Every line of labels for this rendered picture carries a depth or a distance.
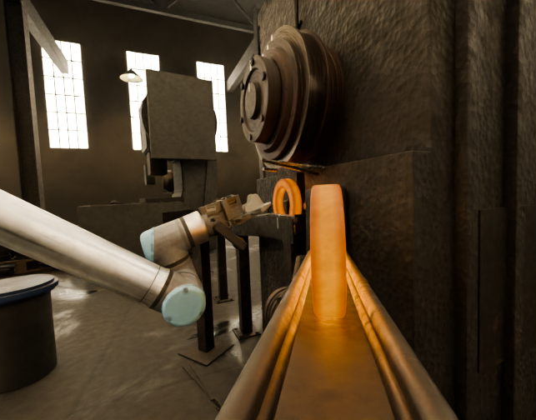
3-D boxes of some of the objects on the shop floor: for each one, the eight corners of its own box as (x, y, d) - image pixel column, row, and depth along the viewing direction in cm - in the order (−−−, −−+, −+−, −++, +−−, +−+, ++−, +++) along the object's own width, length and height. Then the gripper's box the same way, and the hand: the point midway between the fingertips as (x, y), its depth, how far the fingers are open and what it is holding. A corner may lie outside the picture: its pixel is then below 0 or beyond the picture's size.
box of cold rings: (176, 252, 391) (172, 197, 386) (187, 264, 317) (182, 197, 312) (92, 262, 345) (87, 201, 340) (82, 280, 271) (75, 202, 266)
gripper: (200, 209, 71) (269, 182, 78) (195, 207, 79) (258, 184, 87) (212, 238, 72) (278, 210, 80) (206, 234, 81) (267, 208, 88)
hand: (268, 206), depth 83 cm, fingers closed
